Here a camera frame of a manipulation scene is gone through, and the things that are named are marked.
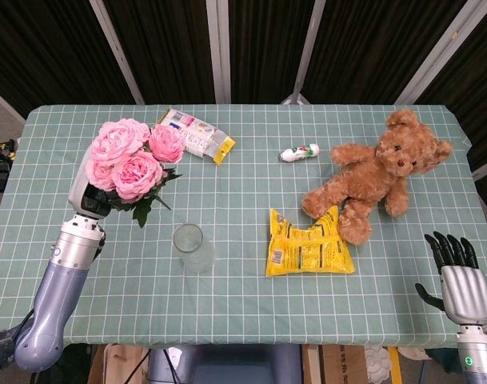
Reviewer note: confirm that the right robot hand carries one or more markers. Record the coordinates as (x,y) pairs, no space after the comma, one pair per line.
(465,296)

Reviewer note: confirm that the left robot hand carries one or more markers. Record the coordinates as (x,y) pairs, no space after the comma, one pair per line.
(87,200)

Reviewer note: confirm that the pink artificial flower bouquet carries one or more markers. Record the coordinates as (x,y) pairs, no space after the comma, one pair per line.
(127,160)

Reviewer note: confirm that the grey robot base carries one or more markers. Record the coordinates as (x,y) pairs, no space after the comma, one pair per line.
(223,364)

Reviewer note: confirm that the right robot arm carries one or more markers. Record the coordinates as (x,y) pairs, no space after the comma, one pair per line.
(477,356)

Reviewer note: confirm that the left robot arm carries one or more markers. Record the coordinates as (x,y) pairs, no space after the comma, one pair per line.
(57,296)

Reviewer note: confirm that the clear glass cup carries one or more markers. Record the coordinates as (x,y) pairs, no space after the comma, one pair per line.
(192,248)

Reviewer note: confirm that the green checkered tablecloth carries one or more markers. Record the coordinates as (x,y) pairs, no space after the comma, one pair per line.
(243,288)

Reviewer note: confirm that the white yellow snack package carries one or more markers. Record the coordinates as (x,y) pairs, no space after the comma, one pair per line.
(205,138)

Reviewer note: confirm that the brown cardboard box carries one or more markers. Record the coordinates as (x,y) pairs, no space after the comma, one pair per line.
(339,364)

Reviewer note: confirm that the brown teddy bear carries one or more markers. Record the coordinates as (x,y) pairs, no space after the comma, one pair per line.
(373,176)

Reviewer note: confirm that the light wooden board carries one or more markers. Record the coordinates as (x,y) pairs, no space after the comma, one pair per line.
(117,362)

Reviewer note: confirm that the yellow snack bag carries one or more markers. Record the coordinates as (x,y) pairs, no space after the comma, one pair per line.
(305,246)

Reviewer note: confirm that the small white plastic bottle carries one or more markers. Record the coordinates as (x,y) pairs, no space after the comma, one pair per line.
(300,153)

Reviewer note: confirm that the grey metal frame post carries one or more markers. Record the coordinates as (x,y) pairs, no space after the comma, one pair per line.
(221,50)
(116,50)
(437,52)
(303,52)

